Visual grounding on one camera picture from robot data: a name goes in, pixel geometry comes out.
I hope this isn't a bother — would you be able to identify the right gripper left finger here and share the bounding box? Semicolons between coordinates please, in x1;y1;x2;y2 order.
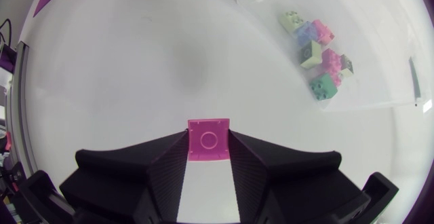
59;130;189;224

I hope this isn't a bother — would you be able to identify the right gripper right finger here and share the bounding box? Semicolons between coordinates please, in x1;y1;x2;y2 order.
228;130;371;224

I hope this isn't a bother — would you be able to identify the pink toy brick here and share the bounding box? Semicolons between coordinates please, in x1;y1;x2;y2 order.
311;19;335;46
320;48;342;88
187;117;231;162

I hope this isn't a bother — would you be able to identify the clear plastic container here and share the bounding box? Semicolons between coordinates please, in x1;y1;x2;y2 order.
236;0;425;112

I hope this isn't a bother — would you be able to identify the pale green toy brick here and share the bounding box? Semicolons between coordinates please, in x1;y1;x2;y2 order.
278;10;305;35
339;54;354;78
298;39;323;70

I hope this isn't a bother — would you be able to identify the blue toy brick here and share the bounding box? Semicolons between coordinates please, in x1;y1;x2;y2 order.
294;20;319;48

